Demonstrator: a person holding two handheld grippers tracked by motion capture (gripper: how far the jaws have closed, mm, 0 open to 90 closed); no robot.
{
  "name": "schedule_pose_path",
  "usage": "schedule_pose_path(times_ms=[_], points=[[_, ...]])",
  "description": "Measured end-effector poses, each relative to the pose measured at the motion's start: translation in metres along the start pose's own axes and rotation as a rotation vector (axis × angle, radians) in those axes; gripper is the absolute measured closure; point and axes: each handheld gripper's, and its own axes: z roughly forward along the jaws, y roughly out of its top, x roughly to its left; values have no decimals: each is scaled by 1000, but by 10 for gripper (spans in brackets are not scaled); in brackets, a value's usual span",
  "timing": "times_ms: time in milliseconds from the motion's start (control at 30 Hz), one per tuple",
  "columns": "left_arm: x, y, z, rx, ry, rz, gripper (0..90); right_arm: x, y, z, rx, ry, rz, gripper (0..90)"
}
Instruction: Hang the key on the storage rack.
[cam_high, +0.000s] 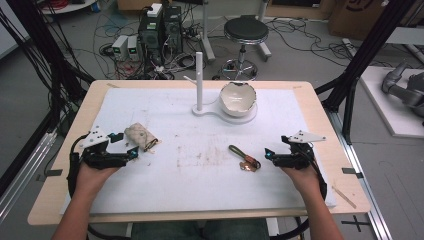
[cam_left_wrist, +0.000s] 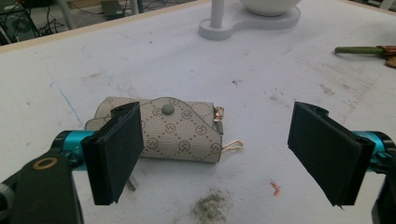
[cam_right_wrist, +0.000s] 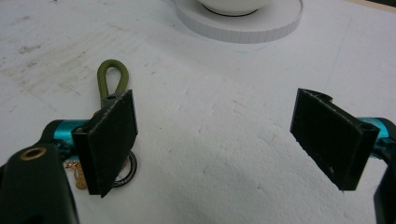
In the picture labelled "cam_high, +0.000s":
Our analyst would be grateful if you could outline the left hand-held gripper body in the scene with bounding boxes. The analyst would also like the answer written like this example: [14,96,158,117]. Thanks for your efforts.
[79,125,131,170]

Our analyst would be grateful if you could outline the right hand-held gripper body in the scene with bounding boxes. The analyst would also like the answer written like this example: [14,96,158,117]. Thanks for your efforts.
[272,130,327,170]

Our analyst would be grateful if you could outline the beige cloth pouch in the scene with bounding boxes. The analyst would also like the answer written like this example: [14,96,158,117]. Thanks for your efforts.
[123,122,161,154]

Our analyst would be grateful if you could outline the person's left hand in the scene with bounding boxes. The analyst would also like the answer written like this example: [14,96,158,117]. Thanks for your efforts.
[75,162,120,198]

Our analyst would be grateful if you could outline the person's right hand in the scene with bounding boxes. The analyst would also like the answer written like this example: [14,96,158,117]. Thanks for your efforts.
[280,164,324,202]

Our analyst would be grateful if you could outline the black tape strip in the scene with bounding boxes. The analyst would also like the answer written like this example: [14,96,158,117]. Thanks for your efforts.
[35,168,64,183]
[341,166,365,180]

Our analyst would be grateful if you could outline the thin wooden stick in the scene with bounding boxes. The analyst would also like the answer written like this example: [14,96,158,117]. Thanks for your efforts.
[331,185,358,210]

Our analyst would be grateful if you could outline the white eggshell shaped bowl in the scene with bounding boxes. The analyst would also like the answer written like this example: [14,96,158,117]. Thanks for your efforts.
[218,81,258,118]

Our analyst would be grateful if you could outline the white table mat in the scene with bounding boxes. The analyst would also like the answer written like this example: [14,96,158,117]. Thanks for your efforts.
[59,86,338,215]

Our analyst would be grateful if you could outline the white power supply unit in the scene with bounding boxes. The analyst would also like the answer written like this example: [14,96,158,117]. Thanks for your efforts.
[126,34,140,62]
[111,34,130,60]

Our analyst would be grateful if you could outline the white stand with pole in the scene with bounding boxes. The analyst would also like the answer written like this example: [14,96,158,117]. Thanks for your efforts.
[182,51,259,126]

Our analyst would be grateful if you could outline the person's legs in jeans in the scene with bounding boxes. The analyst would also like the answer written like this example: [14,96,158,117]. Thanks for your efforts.
[130,217,271,240]

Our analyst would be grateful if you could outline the white floor platform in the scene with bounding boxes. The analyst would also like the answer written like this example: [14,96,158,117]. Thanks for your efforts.
[359,65,424,140]

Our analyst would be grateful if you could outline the large black computer tower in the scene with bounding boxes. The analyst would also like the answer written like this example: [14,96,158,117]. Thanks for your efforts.
[137,11,165,66]

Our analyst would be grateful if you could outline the black round stool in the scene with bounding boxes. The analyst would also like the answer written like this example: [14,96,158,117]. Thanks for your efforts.
[219,14,271,82]

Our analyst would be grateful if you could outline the slim black computer tower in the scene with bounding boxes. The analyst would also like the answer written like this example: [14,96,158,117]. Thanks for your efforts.
[162,4,184,55]

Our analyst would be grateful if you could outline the white box on tower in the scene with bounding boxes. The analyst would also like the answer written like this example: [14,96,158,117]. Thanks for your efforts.
[146,2,164,18]

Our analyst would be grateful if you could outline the white round table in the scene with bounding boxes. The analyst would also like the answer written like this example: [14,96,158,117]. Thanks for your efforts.
[39,0,98,16]

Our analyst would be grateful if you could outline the brown cardboard box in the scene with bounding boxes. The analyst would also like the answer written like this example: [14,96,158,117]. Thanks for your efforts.
[327,0,424,42]

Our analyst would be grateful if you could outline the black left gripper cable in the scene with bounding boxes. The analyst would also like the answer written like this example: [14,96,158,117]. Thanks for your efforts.
[66,132,92,201]

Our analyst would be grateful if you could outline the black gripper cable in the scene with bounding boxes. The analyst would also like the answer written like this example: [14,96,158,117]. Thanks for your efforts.
[269,143,330,240]
[66,132,92,201]

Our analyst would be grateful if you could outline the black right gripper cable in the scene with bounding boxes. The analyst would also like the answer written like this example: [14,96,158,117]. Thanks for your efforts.
[269,143,330,240]

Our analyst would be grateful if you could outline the aluminium rail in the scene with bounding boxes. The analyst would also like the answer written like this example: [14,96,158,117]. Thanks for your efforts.
[0,129,58,224]
[324,107,394,240]

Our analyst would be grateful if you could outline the tangle of floor cables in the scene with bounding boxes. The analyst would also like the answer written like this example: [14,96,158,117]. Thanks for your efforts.
[93,3,394,82]

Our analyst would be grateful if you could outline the black frame with cable bundle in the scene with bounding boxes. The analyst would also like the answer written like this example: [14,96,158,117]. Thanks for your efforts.
[0,0,97,198]

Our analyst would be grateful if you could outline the black frame strut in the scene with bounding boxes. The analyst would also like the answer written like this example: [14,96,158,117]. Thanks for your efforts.
[314,0,424,145]

